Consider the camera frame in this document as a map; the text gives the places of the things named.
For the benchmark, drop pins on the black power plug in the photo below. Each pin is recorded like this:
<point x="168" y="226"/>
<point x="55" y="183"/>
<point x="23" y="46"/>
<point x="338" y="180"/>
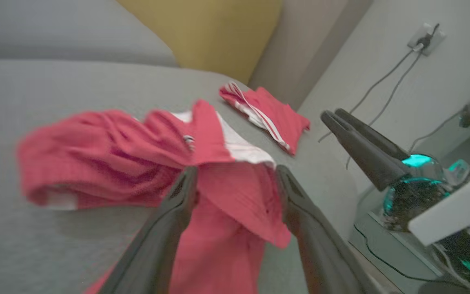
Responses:
<point x="426" y="40"/>

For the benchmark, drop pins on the yellow cushion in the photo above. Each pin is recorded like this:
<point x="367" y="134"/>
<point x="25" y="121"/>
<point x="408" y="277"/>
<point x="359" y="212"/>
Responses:
<point x="210" y="32"/>

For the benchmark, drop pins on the grey sofa seat cushion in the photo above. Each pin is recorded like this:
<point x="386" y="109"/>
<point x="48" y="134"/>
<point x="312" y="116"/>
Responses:
<point x="35" y="102"/>

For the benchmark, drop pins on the red Bulls 23 jersey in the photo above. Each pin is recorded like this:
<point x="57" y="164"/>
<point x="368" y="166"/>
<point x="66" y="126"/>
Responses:
<point x="108" y="159"/>

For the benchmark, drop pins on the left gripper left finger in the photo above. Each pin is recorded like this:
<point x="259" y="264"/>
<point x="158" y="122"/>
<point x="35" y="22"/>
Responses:
<point x="153" y="249"/>

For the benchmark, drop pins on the white wall socket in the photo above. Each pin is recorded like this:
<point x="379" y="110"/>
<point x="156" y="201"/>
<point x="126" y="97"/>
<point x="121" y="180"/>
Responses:
<point x="433" y="41"/>

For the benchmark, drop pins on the red shorts white stripes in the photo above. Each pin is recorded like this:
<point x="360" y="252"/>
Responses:
<point x="276" y="116"/>

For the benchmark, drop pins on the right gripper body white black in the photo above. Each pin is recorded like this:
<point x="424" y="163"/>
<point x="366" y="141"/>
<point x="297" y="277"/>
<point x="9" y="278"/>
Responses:
<point x="455" y="204"/>

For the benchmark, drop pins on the grey sofa backrest cushion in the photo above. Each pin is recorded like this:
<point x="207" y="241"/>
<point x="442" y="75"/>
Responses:
<point x="55" y="28"/>

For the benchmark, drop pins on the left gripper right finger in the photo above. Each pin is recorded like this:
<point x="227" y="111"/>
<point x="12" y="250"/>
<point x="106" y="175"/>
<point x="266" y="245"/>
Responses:
<point x="320" y="249"/>

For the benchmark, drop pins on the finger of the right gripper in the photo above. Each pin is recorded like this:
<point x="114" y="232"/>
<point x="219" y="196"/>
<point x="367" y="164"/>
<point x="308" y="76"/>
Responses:
<point x="365" y="155"/>
<point x="377" y="136"/>

